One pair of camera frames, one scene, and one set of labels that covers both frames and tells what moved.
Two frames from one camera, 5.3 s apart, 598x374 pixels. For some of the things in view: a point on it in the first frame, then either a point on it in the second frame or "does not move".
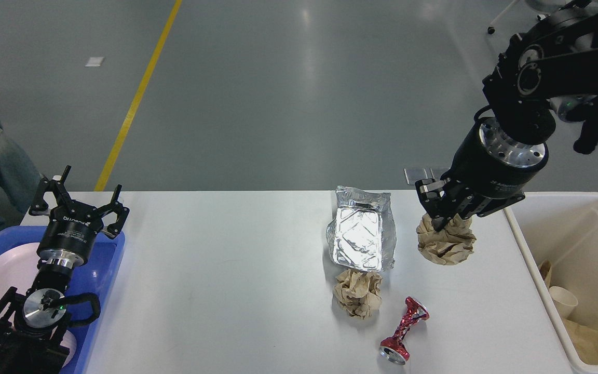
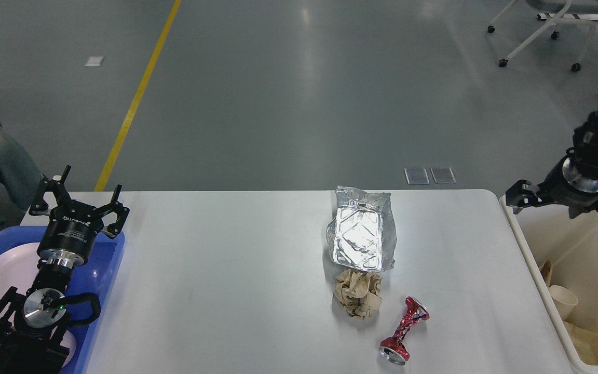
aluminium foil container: [362, 234] does not move
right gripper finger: [437, 199] → [521, 194]
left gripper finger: [121, 212] does not move
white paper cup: [565, 301] does not move
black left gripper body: [68, 235] does not move
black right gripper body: [489, 171] → [569, 183]
